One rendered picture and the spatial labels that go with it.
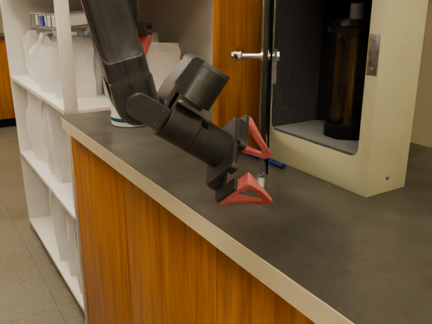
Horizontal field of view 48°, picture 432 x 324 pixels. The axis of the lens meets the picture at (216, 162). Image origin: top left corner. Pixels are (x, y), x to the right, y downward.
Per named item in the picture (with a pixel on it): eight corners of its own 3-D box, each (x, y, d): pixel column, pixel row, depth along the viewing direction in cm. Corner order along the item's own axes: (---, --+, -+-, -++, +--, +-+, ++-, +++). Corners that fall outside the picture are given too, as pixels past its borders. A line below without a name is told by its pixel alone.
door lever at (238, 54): (263, 58, 90) (263, 44, 89) (263, 64, 81) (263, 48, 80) (234, 58, 90) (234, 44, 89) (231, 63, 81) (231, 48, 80)
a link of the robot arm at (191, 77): (110, 96, 70) (121, 111, 62) (152, 27, 68) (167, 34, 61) (177, 134, 75) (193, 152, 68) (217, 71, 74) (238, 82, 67)
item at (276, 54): (278, 82, 84) (279, 49, 82) (278, 84, 82) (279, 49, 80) (266, 81, 84) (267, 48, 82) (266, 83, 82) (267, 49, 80)
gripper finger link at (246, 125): (283, 136, 80) (239, 108, 76) (284, 168, 75) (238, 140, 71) (256, 157, 84) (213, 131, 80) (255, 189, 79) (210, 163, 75)
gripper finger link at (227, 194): (284, 168, 75) (238, 139, 71) (285, 204, 70) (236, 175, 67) (255, 188, 79) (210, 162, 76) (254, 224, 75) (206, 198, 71)
